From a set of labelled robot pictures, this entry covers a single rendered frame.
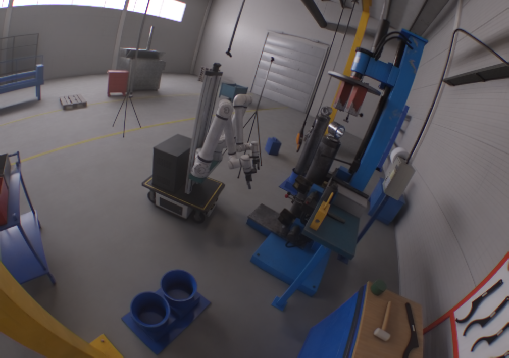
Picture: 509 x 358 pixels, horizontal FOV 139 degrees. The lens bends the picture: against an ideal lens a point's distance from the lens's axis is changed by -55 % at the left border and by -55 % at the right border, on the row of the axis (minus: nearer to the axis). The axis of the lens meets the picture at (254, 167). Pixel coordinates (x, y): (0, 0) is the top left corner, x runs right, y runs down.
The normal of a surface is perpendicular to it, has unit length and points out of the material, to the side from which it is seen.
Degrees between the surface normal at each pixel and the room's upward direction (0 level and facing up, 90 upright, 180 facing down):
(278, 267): 0
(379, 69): 90
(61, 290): 0
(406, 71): 90
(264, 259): 0
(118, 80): 90
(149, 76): 90
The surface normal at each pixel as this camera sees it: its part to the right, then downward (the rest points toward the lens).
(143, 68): 0.78, 0.47
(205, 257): 0.27, -0.85
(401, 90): -0.48, 0.29
